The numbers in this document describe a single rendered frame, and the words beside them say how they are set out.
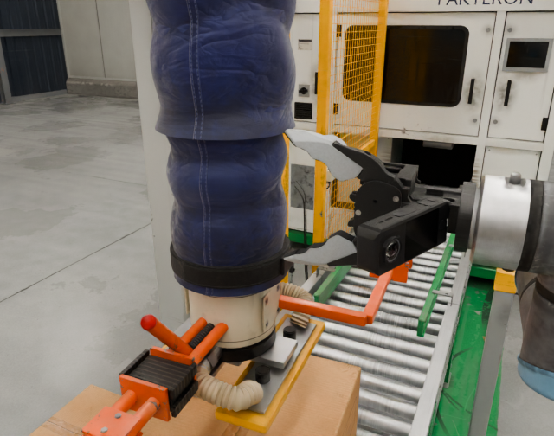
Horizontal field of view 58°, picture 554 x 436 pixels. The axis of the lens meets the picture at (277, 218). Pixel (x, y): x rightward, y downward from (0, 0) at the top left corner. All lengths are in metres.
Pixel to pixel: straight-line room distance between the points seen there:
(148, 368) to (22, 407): 2.09
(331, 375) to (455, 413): 1.49
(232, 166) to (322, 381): 0.68
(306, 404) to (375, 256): 0.81
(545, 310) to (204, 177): 0.51
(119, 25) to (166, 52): 12.61
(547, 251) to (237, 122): 0.46
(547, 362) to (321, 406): 0.74
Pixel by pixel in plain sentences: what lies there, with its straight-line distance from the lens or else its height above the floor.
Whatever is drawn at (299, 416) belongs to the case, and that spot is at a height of 0.94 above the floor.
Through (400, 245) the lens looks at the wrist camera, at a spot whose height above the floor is 1.58.
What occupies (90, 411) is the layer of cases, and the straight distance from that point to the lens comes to 1.90.
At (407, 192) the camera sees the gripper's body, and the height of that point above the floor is 1.61.
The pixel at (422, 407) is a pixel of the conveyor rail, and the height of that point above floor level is 0.59.
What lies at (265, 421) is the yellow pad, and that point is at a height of 1.13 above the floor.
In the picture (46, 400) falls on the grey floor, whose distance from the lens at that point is 2.90.
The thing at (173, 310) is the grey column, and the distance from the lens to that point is 2.68.
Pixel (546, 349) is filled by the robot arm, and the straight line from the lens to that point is 0.56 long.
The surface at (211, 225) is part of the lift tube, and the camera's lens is 0.82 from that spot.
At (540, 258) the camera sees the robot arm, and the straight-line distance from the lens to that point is 0.51.
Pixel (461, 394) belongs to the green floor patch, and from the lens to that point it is 2.84.
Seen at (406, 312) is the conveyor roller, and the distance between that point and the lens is 2.37.
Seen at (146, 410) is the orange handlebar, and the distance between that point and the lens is 0.78.
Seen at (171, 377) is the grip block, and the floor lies 1.26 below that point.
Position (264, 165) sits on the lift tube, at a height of 1.55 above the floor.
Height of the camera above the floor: 1.76
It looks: 21 degrees down
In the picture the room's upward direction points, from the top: straight up
